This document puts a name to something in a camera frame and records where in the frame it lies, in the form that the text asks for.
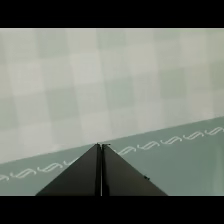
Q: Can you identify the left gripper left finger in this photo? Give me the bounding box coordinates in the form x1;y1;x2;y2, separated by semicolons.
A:
35;143;102;197

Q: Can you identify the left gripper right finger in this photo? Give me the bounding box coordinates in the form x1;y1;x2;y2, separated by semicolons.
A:
101;143;169;197

